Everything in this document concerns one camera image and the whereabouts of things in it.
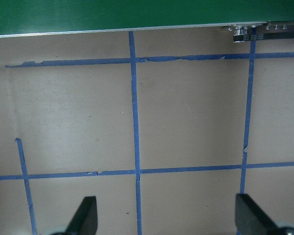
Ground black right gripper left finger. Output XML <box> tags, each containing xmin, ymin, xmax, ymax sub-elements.
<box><xmin>64</xmin><ymin>196</ymin><xmax>97</xmax><ymax>235</ymax></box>

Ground green conveyor belt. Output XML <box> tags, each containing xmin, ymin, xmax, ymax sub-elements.
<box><xmin>0</xmin><ymin>0</ymin><xmax>294</xmax><ymax>38</ymax></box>

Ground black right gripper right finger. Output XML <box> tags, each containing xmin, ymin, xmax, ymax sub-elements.
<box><xmin>235</xmin><ymin>193</ymin><xmax>284</xmax><ymax>235</ymax></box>

